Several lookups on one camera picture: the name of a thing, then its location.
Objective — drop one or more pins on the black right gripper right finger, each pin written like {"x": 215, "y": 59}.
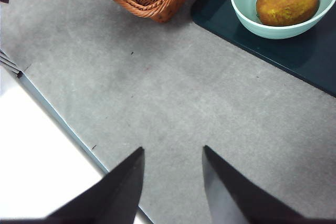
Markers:
{"x": 236, "y": 200}

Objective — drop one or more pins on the teal ribbed bowl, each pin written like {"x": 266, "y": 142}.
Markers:
{"x": 244, "y": 3}

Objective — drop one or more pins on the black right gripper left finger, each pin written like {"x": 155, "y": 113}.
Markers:
{"x": 113, "y": 195}

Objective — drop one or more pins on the yellow-brown kiwifruit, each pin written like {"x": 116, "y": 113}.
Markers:
{"x": 287, "y": 2}

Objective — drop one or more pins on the grey ribbed metal frame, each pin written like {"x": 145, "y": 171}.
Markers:
{"x": 9, "y": 64}

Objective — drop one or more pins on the black rectangular tray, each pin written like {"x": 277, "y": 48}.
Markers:
{"x": 288, "y": 53}

